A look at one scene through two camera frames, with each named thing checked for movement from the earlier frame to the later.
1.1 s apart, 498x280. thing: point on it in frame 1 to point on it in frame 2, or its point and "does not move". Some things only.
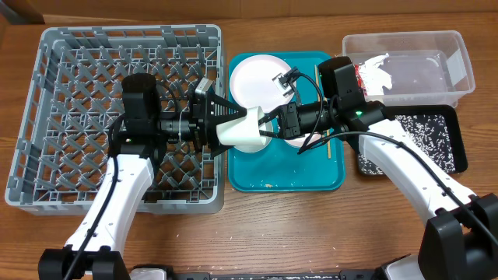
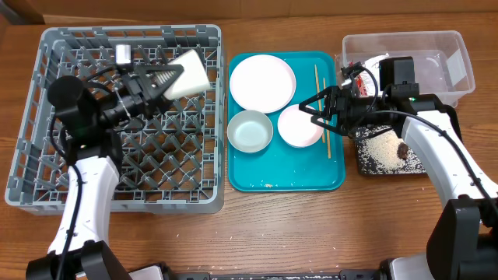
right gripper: [287, 125] to [339, 96]
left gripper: [202, 122] to [137, 90]
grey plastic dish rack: [74, 92] does not move
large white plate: [252, 84] does not move
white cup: [243, 131] to [194, 78]
